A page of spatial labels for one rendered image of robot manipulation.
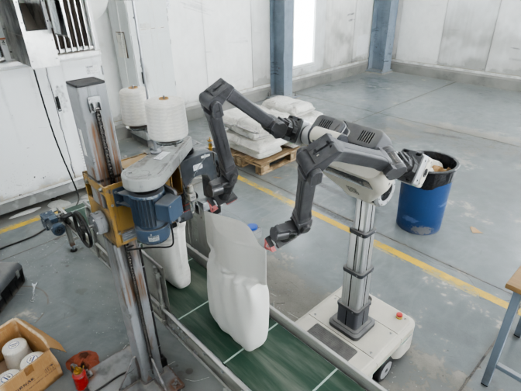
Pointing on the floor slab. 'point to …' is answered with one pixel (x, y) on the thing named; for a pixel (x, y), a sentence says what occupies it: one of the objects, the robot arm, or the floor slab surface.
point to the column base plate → (102, 373)
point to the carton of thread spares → (53, 372)
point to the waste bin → (427, 198)
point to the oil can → (79, 377)
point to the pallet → (265, 160)
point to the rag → (87, 358)
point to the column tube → (84, 120)
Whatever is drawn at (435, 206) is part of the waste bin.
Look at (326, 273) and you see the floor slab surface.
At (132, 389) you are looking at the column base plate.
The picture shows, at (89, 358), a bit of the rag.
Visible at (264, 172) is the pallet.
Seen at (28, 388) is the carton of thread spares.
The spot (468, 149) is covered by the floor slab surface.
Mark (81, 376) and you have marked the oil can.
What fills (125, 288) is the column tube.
